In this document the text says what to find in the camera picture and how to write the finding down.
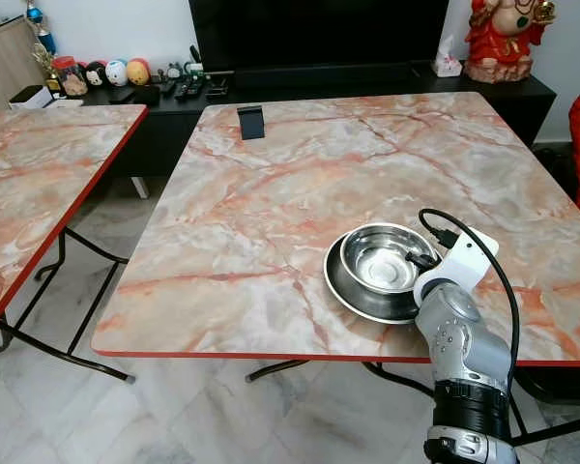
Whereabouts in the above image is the stainless steel bowl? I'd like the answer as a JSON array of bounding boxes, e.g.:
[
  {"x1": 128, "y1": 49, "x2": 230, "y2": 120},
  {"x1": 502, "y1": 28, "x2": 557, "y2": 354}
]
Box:
[{"x1": 340, "y1": 222, "x2": 441, "y2": 296}]

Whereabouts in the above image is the black phone stand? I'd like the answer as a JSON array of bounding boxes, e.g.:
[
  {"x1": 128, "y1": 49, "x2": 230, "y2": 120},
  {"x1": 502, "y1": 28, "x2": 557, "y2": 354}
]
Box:
[{"x1": 238, "y1": 104, "x2": 266, "y2": 141}]

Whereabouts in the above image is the red laughing Buddha statue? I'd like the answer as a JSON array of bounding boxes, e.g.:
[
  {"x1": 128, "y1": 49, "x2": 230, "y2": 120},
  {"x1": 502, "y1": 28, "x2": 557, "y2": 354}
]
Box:
[{"x1": 464, "y1": 0, "x2": 558, "y2": 84}]

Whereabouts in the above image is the black television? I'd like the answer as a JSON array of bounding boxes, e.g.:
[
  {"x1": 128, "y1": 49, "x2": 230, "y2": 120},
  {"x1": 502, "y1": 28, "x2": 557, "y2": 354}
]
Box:
[{"x1": 188, "y1": 0, "x2": 444, "y2": 73}]

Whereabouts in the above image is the light wooden cabinet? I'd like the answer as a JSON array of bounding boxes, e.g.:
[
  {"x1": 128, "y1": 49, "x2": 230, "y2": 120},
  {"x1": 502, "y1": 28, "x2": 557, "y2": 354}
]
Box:
[{"x1": 0, "y1": 14, "x2": 47, "y2": 112}]

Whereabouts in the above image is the red-lidded jar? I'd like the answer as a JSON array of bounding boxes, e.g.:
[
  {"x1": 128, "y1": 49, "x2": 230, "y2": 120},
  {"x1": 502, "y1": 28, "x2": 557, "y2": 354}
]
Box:
[{"x1": 56, "y1": 56, "x2": 90, "y2": 98}]

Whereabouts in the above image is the gold and blue trophy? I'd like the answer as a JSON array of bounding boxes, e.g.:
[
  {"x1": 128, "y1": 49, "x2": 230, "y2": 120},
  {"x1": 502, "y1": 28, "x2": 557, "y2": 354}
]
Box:
[{"x1": 24, "y1": 0, "x2": 61, "y2": 93}]

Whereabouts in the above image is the black and white figurine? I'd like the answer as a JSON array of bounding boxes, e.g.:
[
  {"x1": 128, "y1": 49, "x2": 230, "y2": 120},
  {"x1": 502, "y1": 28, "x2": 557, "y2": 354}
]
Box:
[{"x1": 84, "y1": 61, "x2": 107, "y2": 90}]

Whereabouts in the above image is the white egg figurine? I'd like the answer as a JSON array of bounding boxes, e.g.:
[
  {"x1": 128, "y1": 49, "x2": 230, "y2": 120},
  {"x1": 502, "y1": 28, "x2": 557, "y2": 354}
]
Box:
[{"x1": 105, "y1": 59, "x2": 129, "y2": 88}]

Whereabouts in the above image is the yellow egg figurine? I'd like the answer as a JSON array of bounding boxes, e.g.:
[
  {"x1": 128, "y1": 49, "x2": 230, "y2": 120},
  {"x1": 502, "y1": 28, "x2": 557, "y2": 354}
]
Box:
[{"x1": 127, "y1": 57, "x2": 151, "y2": 87}]

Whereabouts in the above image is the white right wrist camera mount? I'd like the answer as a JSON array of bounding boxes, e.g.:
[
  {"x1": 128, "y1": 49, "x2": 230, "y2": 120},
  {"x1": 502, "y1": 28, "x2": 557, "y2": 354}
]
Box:
[{"x1": 413, "y1": 226, "x2": 501, "y2": 308}]

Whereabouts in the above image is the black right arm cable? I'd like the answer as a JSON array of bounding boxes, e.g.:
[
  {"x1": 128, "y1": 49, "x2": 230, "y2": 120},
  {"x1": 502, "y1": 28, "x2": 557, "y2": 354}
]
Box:
[{"x1": 418, "y1": 208, "x2": 523, "y2": 388}]

